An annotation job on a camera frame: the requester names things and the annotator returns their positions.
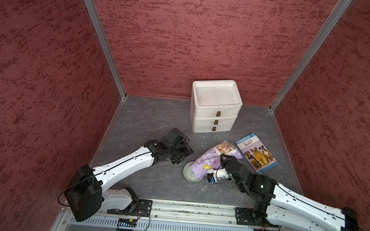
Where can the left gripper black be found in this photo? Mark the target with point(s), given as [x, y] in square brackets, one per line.
[186, 152]

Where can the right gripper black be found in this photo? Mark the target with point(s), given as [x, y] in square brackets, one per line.
[222, 161]

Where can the purple oats bag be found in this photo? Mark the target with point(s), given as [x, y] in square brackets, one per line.
[211, 159]

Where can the white patterned breakfast bowl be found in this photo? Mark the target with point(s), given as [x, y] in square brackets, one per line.
[189, 175]

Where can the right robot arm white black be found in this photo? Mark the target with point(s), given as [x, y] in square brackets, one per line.
[277, 205]

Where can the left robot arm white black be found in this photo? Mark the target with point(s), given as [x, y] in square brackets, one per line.
[90, 189]

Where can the dog picture book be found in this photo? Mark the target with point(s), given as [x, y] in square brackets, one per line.
[256, 153]

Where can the white foam box stack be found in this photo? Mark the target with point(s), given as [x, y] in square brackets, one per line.
[214, 105]

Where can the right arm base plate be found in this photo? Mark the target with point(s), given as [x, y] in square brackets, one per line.
[249, 217]

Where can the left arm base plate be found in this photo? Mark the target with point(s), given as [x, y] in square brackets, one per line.
[139, 208]

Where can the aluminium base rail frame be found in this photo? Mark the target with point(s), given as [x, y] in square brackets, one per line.
[166, 215]

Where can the left corner aluminium post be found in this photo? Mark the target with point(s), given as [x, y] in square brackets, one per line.
[96, 22]

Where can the corner aluminium post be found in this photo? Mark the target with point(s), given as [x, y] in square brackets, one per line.
[318, 40]
[96, 22]

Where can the right corner aluminium post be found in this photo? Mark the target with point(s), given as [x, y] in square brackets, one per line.
[318, 40]

